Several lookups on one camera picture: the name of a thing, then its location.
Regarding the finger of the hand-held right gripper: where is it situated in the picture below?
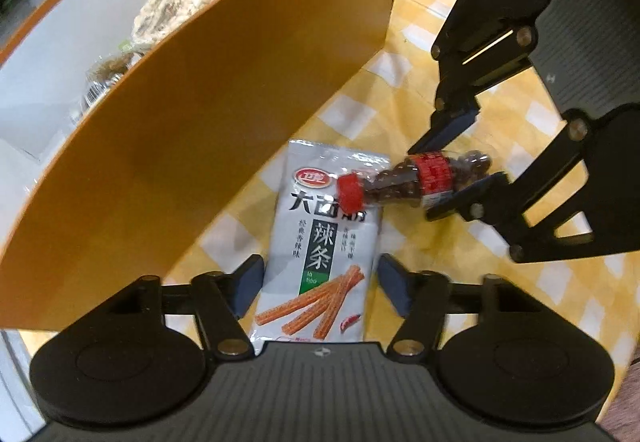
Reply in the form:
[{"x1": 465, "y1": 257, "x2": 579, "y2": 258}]
[
  {"x1": 424, "y1": 107, "x2": 601, "y2": 266},
  {"x1": 406, "y1": 0, "x2": 541, "y2": 157}
]

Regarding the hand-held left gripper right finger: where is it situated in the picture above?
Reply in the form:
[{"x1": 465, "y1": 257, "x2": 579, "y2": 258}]
[{"x1": 376, "y1": 253, "x2": 582, "y2": 361}]

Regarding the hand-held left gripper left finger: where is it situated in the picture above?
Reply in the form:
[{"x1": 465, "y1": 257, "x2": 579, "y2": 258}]
[{"x1": 61, "y1": 253, "x2": 266, "y2": 364}]

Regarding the small red-capped candy bottle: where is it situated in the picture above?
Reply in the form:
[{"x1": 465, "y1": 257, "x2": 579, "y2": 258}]
[{"x1": 336, "y1": 148, "x2": 496, "y2": 211}]

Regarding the silver spicy strip packet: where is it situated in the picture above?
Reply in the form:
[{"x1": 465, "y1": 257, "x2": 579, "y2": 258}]
[{"x1": 248, "y1": 138, "x2": 391, "y2": 357}]

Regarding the orange storage box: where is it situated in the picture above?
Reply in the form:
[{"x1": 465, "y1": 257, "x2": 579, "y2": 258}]
[{"x1": 0, "y1": 0, "x2": 404, "y2": 333}]

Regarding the clear packet of brown snack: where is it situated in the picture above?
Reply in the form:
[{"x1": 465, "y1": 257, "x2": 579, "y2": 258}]
[{"x1": 70, "y1": 48, "x2": 147, "y2": 124}]

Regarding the clear packet of white seeds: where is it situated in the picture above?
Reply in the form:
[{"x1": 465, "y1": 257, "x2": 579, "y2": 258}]
[{"x1": 131, "y1": 0, "x2": 227, "y2": 51}]

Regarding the yellow checked tablecloth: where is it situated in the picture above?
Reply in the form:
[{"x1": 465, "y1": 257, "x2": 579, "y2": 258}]
[{"x1": 165, "y1": 0, "x2": 640, "y2": 373}]

